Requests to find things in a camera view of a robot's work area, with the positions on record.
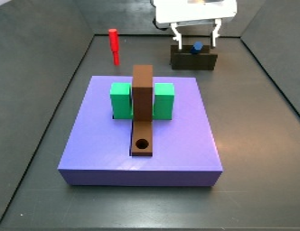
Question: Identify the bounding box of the brown slotted bar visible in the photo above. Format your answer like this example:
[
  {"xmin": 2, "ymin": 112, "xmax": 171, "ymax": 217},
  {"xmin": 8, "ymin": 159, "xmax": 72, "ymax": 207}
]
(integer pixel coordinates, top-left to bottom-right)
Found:
[{"xmin": 131, "ymin": 65, "xmax": 154, "ymax": 156}]

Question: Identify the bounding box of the red peg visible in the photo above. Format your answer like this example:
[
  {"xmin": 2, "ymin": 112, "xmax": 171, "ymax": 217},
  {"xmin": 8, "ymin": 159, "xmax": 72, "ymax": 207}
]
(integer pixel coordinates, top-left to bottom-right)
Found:
[{"xmin": 107, "ymin": 28, "xmax": 119, "ymax": 66}]

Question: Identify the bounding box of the left green block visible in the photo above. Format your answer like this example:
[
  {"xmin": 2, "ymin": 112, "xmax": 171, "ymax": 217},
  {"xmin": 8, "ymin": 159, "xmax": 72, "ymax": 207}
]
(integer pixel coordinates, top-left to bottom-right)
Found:
[{"xmin": 110, "ymin": 82, "xmax": 131, "ymax": 119}]

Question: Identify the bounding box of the right green block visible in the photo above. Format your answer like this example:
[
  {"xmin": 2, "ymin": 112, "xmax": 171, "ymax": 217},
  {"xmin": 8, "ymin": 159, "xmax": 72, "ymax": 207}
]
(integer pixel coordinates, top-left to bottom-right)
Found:
[{"xmin": 154, "ymin": 83, "xmax": 175, "ymax": 120}]

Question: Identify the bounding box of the blue hexagonal peg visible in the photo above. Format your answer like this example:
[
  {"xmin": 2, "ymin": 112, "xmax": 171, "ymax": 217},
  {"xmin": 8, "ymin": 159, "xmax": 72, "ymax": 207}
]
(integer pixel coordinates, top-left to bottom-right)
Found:
[{"xmin": 190, "ymin": 42, "xmax": 203, "ymax": 54}]

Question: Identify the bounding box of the purple base block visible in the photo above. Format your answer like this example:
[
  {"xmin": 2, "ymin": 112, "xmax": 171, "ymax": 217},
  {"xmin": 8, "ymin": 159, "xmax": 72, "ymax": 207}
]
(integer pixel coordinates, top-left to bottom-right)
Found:
[{"xmin": 58, "ymin": 76, "xmax": 222, "ymax": 187}]

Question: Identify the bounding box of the green block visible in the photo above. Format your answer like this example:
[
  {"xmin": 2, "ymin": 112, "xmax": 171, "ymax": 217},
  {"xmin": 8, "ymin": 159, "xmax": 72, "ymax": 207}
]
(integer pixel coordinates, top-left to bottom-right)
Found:
[
  {"xmin": 154, "ymin": 83, "xmax": 175, "ymax": 120},
  {"xmin": 110, "ymin": 82, "xmax": 131, "ymax": 119}
]

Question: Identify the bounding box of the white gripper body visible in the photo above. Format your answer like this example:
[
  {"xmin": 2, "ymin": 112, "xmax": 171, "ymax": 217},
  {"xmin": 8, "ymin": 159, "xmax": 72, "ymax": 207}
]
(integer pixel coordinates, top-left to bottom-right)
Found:
[{"xmin": 151, "ymin": 0, "xmax": 237, "ymax": 23}]

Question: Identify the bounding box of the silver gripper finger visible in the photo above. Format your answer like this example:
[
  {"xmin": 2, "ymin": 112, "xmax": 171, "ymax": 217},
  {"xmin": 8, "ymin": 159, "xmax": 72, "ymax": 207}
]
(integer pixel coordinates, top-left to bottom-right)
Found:
[
  {"xmin": 210, "ymin": 19, "xmax": 222, "ymax": 48},
  {"xmin": 170, "ymin": 23, "xmax": 182, "ymax": 51}
]

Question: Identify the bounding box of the black fixture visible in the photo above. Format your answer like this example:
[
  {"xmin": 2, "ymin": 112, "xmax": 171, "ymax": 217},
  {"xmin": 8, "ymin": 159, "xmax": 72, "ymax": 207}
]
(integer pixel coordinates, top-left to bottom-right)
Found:
[{"xmin": 170, "ymin": 45, "xmax": 218, "ymax": 70}]

